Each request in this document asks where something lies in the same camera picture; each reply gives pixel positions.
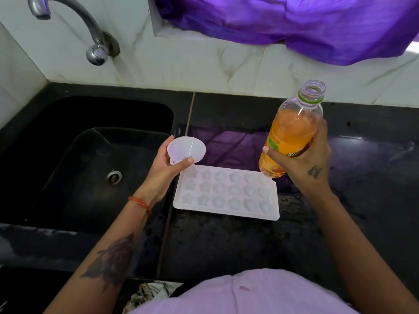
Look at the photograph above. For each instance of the person's right hand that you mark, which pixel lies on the person's right hand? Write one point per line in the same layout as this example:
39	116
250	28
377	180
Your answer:
307	166

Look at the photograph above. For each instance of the person's left hand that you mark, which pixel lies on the person's left hand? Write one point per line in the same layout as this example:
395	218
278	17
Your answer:
160	179

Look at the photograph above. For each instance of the orange juice bottle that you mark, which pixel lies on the orange juice bottle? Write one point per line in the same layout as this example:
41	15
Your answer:
291	130

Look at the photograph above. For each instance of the white plastic funnel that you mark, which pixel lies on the white plastic funnel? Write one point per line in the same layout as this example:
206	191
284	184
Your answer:
188	147

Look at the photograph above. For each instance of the white ice cube tray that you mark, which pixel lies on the white ice cube tray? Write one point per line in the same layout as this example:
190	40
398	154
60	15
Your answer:
226	192

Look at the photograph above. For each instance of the person's right forearm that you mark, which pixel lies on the person's right forearm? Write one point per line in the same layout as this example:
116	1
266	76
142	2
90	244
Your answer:
360	258

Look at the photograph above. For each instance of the person's left forearm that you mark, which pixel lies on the person's left forearm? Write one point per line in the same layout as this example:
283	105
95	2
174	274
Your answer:
104	258

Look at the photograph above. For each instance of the chrome sink drain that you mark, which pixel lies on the chrome sink drain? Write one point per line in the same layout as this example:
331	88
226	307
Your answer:
114	177

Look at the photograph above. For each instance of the black stone sink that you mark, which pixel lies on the black stone sink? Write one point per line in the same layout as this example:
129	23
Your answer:
65	176

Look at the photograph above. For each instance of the floral patterned cloth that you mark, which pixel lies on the floral patterned cloth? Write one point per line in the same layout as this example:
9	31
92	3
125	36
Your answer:
147	294

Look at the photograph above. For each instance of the purple curtain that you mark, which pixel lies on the purple curtain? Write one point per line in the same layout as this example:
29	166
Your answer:
294	22

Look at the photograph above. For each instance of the pink striped shirt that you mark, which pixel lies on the pink striped shirt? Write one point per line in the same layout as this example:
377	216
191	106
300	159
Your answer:
245	297

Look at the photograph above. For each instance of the chrome wall tap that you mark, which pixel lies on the chrome wall tap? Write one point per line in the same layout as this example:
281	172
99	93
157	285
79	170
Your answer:
96	53

